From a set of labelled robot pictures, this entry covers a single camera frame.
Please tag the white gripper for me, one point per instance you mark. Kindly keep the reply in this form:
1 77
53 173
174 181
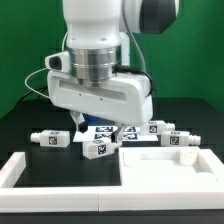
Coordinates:
124 99

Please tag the white sheet with tags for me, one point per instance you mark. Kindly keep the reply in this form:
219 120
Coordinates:
97 132

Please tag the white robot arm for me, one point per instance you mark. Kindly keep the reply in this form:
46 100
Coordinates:
91 76

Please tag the white U-shaped fence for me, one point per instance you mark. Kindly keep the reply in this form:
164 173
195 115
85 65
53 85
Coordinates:
105 198

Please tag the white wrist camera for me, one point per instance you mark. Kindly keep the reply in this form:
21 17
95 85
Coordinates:
59 62

